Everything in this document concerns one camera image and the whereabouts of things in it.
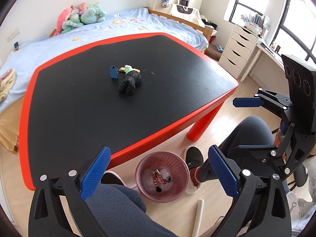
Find red paper carton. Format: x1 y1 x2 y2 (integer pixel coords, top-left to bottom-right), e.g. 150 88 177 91
151 169 171 187

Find green white wrapper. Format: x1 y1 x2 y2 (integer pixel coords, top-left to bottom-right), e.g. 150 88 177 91
124 65 134 74

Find wooden clothespin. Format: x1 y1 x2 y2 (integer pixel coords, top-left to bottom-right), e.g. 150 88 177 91
119 67 140 73

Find small blue box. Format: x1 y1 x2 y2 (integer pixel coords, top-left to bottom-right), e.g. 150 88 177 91
109 66 119 79

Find pink trash bin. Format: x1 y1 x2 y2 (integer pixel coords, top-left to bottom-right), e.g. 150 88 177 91
135 151 189 203

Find white tube on floor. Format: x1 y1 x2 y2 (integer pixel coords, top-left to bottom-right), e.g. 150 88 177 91
191 199 205 237

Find black shoe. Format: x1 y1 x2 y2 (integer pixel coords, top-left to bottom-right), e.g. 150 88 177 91
184 146 204 195

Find white drawer cabinet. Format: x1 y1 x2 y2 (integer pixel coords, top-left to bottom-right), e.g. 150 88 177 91
218 25 259 79

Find white tote bag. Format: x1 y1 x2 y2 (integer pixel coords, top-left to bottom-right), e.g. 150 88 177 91
169 4 205 27

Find red black table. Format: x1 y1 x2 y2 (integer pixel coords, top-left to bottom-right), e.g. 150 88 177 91
19 33 238 190

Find folded towels stack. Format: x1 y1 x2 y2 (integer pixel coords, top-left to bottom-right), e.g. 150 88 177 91
0 69 16 102

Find bed with blue sheet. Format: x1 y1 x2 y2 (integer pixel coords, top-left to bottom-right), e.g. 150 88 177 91
1 8 208 152

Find plush toys pile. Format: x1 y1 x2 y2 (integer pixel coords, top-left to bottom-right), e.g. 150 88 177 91
50 3 106 37

